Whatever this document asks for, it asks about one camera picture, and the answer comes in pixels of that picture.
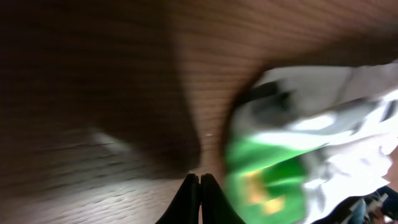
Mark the white Mr Robot t-shirt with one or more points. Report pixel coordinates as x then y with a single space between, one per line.
305 138

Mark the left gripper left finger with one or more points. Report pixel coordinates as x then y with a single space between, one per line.
184 207

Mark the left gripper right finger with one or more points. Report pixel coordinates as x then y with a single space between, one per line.
214 205

